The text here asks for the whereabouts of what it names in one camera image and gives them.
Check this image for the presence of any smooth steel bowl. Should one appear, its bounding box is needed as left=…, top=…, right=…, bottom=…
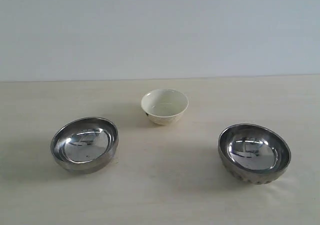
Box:
left=50, top=117, right=119, bottom=174

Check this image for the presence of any small white ceramic bowl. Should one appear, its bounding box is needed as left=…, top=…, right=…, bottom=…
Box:
left=140, top=88, right=189, bottom=126

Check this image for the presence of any ribbed steel bowl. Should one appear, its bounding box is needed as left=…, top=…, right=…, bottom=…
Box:
left=217, top=123, right=292, bottom=185

